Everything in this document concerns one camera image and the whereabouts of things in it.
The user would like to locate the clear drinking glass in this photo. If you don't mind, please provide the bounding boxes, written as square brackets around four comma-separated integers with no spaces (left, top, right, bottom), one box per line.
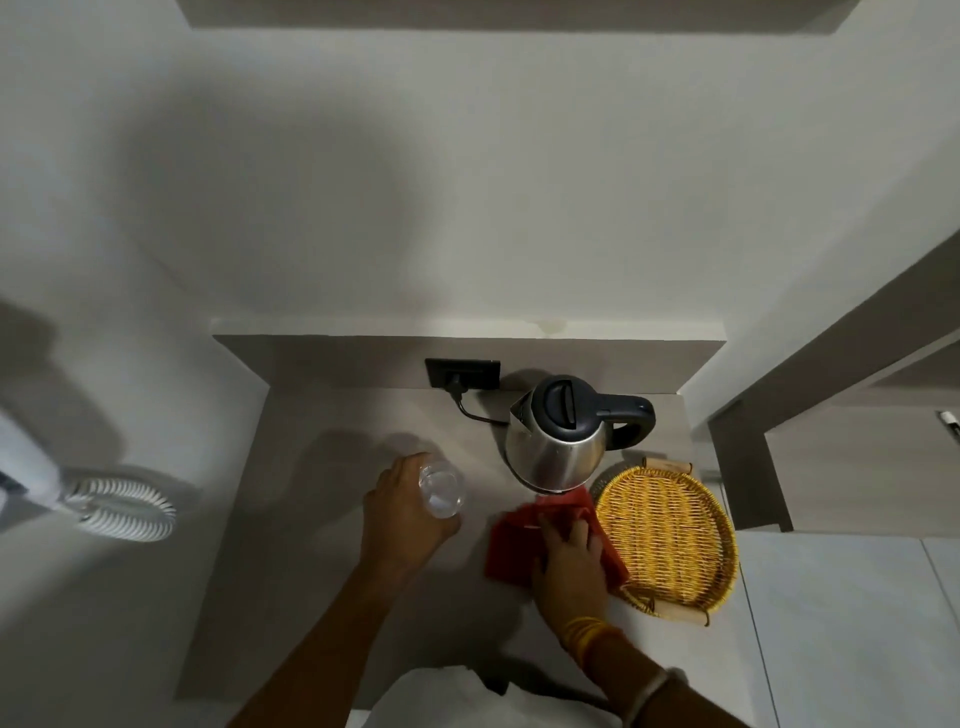
[417,460,468,521]

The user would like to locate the person's left hand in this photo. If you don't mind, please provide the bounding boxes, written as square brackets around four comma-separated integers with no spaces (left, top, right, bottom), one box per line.
[362,452,465,580]

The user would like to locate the person's right forearm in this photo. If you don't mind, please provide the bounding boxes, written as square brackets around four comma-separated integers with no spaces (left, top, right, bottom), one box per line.
[579,628,760,728]

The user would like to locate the black kettle power cord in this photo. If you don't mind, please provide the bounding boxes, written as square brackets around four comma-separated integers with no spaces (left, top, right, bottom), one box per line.
[448,378,513,429]

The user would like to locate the stainless steel electric kettle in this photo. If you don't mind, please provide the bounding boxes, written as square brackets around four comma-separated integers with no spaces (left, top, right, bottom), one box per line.
[504,375,656,495]

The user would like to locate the white hair dryer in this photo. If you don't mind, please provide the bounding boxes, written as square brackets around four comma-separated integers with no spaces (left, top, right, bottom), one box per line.
[0,408,70,515]

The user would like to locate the grey overhead shelf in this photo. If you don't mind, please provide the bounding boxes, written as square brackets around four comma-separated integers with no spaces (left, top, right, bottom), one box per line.
[175,0,861,33]

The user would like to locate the white bangle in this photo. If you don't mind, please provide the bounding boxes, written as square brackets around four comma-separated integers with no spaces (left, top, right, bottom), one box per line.
[627,666,689,723]

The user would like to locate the red cloth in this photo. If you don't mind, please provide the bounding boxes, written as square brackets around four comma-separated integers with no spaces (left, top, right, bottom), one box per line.
[483,487,632,602]

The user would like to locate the person's right hand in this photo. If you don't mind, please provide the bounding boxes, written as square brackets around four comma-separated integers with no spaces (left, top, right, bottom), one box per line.
[530,510,611,633]

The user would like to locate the black wall socket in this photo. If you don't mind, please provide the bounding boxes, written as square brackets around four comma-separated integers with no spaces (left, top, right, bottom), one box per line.
[425,358,502,392]

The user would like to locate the person's white garment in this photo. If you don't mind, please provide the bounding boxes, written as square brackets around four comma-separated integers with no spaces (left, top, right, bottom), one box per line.
[366,663,625,728]

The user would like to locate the person's left forearm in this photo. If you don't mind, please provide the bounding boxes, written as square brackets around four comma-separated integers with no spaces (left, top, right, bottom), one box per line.
[225,558,445,728]

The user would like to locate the yellow bangles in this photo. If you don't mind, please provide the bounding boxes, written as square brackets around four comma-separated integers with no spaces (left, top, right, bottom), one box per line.
[562,615,630,668]

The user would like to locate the yellow wicker tray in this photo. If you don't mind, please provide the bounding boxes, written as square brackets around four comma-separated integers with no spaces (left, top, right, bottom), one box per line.
[591,455,741,628]

